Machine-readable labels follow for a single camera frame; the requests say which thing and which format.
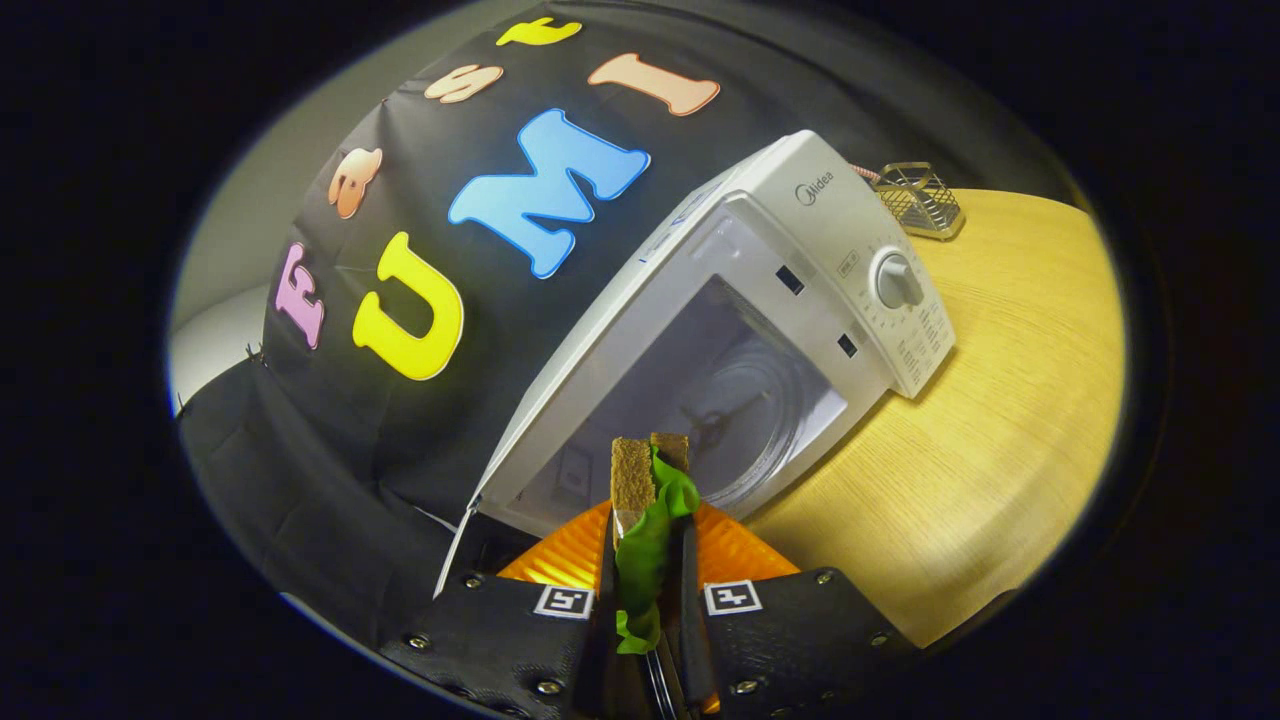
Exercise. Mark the lettuce sandwich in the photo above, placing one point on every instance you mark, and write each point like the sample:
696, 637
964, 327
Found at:
640, 560

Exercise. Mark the pink striped straw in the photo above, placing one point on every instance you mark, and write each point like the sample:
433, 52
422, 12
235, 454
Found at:
862, 173

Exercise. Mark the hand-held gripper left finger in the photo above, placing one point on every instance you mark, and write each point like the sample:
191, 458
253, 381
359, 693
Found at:
606, 650

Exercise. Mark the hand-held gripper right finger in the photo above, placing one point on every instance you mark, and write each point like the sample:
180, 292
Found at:
692, 620

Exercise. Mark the white microwave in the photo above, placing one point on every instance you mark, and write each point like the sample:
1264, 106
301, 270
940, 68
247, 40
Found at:
850, 230

